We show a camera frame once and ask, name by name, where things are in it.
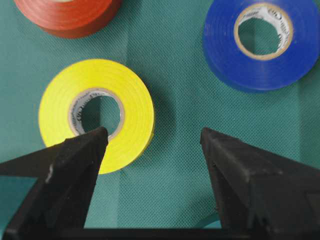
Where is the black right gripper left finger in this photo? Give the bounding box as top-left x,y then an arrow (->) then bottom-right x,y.
0,127 -> 108,240

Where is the green table cloth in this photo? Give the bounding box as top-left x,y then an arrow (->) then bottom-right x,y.
0,0 -> 320,228

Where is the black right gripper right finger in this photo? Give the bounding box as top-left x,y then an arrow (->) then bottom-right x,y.
200,127 -> 320,240

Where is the yellow tape roll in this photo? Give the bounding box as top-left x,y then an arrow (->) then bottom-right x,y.
38,58 -> 155,174

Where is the blue tape roll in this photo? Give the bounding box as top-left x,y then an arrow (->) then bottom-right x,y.
203,0 -> 320,93

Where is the red tape roll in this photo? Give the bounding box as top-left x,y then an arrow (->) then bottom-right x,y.
14,0 -> 123,39

